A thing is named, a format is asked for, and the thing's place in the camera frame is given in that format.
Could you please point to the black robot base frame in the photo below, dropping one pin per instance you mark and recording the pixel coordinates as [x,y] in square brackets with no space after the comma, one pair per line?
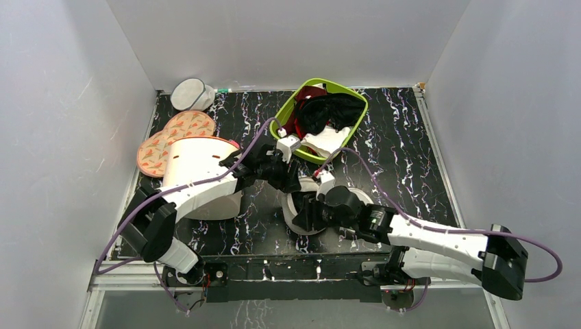
[290,277]

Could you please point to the green plastic basket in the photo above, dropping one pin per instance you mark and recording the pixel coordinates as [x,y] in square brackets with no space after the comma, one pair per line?
[285,111]

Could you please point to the black lace bra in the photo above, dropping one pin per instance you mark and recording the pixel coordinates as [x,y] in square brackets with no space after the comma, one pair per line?
[343,110]

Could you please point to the white folded garment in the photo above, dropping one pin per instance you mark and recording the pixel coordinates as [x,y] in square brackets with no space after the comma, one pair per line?
[325,143]

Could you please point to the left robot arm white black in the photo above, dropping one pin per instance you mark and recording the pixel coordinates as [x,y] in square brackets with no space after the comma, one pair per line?
[148,225]

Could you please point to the dark red garment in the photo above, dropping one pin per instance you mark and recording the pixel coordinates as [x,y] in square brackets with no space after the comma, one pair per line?
[307,117]

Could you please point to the beige mesh cylindrical laundry bag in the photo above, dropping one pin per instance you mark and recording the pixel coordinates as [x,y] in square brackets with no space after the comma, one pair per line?
[355,205]

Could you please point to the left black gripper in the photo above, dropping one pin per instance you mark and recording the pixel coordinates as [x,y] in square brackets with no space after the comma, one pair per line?
[289,172]

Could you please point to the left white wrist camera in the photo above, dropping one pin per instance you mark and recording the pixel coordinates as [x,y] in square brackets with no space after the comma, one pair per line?
[287,144]

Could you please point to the floral peach bra wash bag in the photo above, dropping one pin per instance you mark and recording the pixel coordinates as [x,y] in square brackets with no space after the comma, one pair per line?
[153,154]

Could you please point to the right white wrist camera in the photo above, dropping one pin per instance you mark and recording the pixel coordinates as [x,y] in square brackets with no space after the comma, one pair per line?
[325,181]

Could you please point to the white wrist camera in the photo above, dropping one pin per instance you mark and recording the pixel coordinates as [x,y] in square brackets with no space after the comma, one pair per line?
[287,144]
[325,181]

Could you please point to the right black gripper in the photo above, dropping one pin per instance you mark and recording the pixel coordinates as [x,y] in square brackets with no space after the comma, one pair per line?
[307,214]

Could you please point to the white grey-trimmed mesh bag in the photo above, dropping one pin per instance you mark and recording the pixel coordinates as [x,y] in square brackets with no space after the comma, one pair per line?
[192,94]

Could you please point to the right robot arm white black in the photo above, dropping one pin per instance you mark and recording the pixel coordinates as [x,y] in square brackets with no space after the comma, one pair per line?
[496,260]

